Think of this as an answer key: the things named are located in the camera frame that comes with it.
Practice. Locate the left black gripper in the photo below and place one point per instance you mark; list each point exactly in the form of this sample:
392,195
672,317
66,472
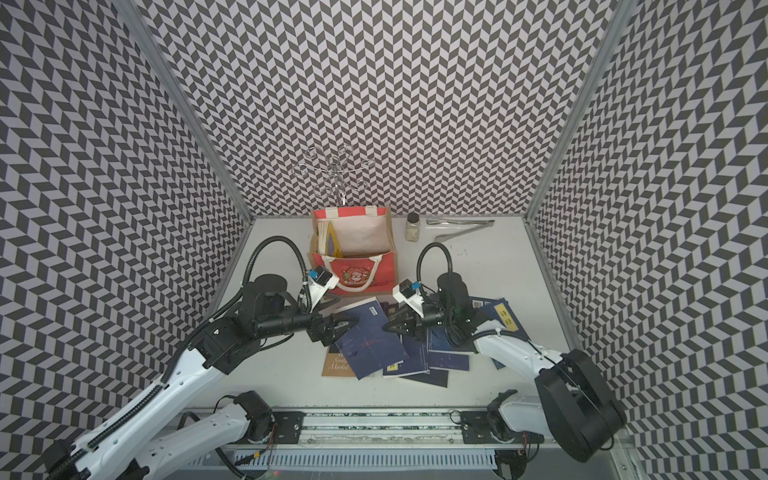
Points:
329,334

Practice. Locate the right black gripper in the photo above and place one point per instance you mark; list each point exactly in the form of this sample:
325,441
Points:
410,320

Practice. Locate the brown black scroll book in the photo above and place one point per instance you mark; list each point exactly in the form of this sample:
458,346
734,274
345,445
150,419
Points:
336,365

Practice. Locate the red burlap canvas bag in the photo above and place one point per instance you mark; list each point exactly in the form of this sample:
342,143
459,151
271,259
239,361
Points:
369,262

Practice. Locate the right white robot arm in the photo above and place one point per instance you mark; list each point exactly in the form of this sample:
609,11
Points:
573,404

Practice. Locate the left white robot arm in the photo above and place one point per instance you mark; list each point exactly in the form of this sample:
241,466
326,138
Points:
128,445

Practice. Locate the blue book map cover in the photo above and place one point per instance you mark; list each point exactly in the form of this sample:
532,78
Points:
442,355

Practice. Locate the dark blue bottom book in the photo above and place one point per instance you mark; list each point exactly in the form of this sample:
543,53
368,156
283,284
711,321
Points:
437,378

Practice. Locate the small glass jar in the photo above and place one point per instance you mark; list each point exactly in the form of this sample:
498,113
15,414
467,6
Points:
412,229

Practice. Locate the metal tongs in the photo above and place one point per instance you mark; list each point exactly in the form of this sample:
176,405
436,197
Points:
449,229

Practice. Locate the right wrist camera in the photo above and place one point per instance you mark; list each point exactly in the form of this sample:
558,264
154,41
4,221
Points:
408,293

